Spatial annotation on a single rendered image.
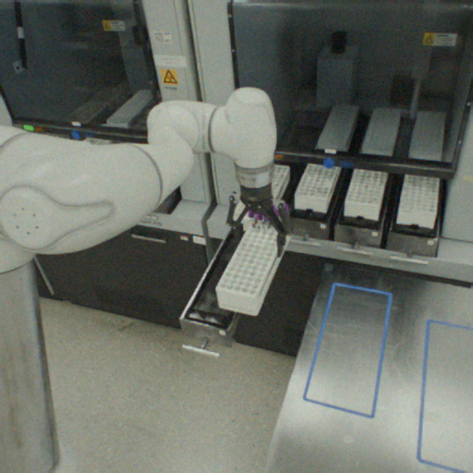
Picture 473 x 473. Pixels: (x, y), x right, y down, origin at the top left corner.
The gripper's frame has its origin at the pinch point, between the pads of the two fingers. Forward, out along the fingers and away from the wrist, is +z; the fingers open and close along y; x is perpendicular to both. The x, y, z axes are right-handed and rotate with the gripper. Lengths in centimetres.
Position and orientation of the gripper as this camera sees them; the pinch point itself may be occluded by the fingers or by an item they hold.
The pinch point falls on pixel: (260, 244)
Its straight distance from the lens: 127.0
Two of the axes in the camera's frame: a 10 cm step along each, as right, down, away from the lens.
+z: 0.9, 7.5, 6.5
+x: 3.5, -6.4, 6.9
